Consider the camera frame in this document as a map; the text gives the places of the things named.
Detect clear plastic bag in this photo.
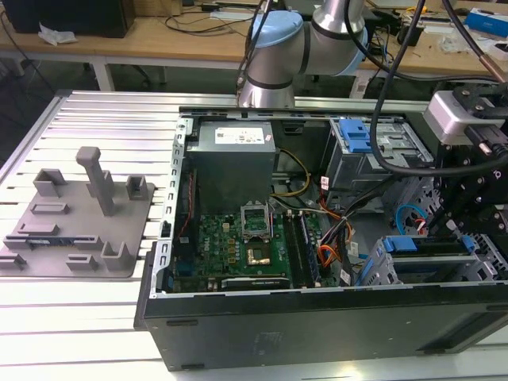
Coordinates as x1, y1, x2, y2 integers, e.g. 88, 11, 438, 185
438, 33, 489, 55

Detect black graphics card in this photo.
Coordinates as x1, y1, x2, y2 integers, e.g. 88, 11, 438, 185
220, 275, 293, 291

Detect metal disk bay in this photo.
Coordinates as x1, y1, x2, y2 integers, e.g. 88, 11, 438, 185
355, 233, 508, 285

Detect blue carrier in drive cage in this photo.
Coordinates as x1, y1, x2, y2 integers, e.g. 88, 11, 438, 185
339, 117, 375, 155

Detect CPU socket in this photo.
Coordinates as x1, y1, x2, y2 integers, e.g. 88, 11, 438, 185
245, 245, 272, 266

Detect metal locking lever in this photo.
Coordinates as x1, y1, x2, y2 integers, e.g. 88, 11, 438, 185
267, 196, 279, 240

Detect grey parts rack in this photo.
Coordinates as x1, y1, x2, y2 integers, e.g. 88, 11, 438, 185
0, 145, 156, 279

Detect blue disk data wire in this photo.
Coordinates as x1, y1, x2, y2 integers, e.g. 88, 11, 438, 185
395, 202, 428, 236

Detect black cable with copper end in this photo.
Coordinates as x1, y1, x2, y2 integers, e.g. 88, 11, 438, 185
441, 0, 508, 83

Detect black wire bundle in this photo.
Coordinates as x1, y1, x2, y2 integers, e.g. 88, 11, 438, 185
317, 174, 398, 259

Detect coloured disk power wire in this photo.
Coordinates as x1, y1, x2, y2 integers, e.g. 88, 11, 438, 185
317, 216, 429, 279

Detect installed RAM stick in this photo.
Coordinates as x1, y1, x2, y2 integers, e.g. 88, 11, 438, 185
299, 213, 321, 287

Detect RAM stick on rack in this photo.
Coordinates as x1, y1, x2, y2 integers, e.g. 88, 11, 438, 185
25, 237, 76, 246

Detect light wooden desk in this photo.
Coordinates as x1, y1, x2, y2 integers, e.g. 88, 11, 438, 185
0, 0, 508, 96

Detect metal socket cover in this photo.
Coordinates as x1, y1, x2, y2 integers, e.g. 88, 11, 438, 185
241, 202, 271, 240

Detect blue cardboard box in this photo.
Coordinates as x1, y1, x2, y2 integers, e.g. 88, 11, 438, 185
464, 6, 508, 31

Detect grey power supply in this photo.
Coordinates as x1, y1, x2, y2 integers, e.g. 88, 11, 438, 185
185, 121, 277, 208

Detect metal drive cage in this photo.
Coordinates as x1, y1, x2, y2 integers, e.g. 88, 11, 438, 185
320, 117, 437, 199

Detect small black box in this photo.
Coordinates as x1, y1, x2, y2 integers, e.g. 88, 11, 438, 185
398, 19, 424, 45

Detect black PC case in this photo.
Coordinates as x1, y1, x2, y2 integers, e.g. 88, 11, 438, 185
133, 105, 508, 372

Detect crumpled clear plastic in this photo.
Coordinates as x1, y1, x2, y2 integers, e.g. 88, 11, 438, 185
37, 21, 79, 45

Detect black RAM slot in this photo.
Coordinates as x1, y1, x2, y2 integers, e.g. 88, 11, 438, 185
287, 213, 309, 289
292, 213, 314, 289
282, 213, 303, 289

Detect silver camera box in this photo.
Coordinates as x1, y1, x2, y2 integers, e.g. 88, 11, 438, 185
422, 90, 477, 144

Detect green motherboard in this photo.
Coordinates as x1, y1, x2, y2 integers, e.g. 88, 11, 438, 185
174, 212, 342, 293

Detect thick black cable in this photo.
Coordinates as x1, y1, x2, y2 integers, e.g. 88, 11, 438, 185
371, 0, 441, 176

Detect yellow and black wires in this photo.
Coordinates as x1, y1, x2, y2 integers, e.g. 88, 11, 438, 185
271, 147, 311, 198

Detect large black box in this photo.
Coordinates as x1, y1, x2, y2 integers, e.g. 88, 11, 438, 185
2, 0, 136, 39

